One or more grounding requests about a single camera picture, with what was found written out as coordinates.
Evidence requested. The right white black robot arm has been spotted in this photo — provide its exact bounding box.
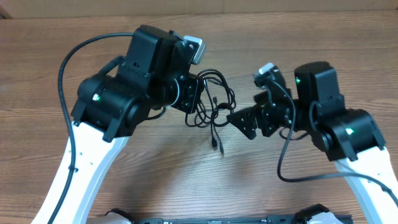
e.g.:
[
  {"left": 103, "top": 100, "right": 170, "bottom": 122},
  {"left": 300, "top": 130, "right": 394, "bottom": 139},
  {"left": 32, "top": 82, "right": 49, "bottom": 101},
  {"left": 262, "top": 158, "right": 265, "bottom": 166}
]
[{"left": 227, "top": 61, "right": 397, "bottom": 223}]

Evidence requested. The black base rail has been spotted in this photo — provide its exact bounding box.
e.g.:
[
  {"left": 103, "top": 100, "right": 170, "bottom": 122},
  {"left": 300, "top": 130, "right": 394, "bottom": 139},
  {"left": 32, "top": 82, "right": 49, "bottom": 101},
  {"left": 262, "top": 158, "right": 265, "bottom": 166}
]
[{"left": 102, "top": 203, "right": 354, "bottom": 224}]

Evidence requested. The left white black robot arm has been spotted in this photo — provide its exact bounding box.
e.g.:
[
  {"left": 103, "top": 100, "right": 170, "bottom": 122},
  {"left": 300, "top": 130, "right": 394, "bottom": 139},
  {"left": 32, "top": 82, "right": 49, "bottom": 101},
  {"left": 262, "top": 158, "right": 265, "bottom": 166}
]
[{"left": 34, "top": 25, "right": 206, "bottom": 223}]

